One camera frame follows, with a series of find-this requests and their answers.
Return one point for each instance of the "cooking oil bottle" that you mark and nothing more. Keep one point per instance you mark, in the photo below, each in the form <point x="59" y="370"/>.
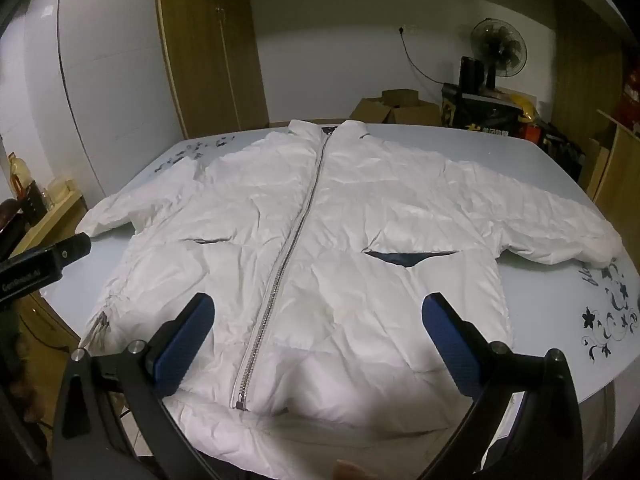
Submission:
<point x="21" y="175"/>

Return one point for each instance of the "black canister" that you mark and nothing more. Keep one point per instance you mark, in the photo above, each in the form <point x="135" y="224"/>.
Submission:
<point x="472" y="74"/>

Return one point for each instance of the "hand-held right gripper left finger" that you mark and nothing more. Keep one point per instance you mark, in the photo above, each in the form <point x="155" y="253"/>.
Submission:
<point x="184" y="347"/>

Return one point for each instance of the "black standing fan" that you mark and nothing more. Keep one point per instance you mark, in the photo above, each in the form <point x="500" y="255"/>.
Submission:
<point x="500" y="45"/>

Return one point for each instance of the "yellow helmet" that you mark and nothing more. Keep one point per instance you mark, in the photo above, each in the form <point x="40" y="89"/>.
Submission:
<point x="526" y="106"/>

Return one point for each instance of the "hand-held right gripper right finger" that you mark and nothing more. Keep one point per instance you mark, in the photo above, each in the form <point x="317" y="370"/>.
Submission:
<point x="450" y="347"/>

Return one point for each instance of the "white puffer jacket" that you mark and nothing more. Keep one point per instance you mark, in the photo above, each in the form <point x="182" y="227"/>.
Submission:
<point x="350" y="210"/>

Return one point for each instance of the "wooden wardrobe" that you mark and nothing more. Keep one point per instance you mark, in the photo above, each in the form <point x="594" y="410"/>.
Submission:
<point x="200" y="35"/>

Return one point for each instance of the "open cardboard box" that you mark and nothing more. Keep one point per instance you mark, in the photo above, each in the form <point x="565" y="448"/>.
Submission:
<point x="395" y="110"/>

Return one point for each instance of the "wooden cabinet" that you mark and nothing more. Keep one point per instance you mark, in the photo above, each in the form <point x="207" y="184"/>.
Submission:
<point x="617" y="175"/>

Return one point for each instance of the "black printed delivery bag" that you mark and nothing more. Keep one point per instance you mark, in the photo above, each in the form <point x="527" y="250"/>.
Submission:
<point x="480" y="115"/>

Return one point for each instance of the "orange box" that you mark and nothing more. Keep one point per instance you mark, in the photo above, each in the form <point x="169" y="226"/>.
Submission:
<point x="532" y="132"/>

